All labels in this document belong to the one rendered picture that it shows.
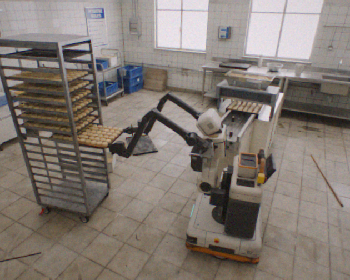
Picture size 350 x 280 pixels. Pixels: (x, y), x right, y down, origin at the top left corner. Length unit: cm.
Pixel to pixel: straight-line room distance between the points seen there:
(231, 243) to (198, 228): 31
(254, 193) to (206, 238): 63
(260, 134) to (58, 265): 261
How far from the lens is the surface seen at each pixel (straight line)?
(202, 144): 197
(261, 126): 339
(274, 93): 325
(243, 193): 214
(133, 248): 272
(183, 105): 236
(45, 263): 282
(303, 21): 630
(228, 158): 288
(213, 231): 249
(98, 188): 322
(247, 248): 248
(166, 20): 712
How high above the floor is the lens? 207
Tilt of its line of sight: 28 degrees down
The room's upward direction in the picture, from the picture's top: 1 degrees clockwise
